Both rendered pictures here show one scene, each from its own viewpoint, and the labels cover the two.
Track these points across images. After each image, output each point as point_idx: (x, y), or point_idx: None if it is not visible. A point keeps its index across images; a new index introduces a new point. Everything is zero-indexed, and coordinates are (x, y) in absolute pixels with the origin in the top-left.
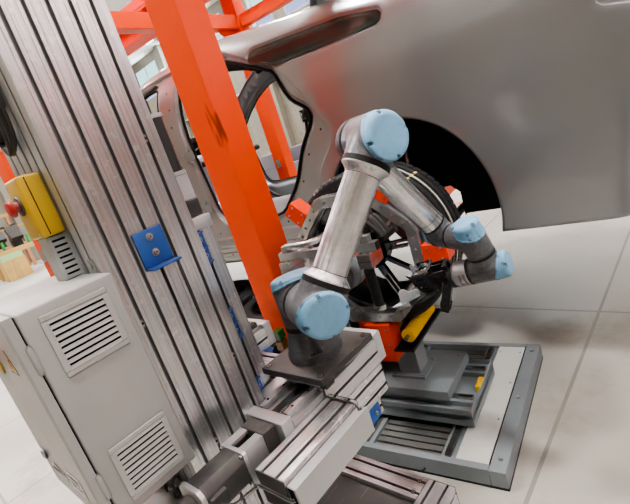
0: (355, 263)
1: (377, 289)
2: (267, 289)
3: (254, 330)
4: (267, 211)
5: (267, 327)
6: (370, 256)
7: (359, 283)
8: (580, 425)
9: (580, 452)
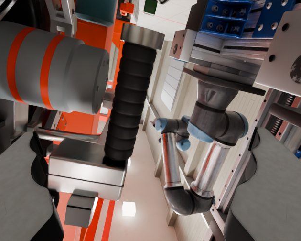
0: (68, 100)
1: (135, 104)
2: (108, 43)
3: (197, 61)
4: (69, 117)
5: (186, 53)
6: (114, 196)
7: (71, 49)
8: None
9: None
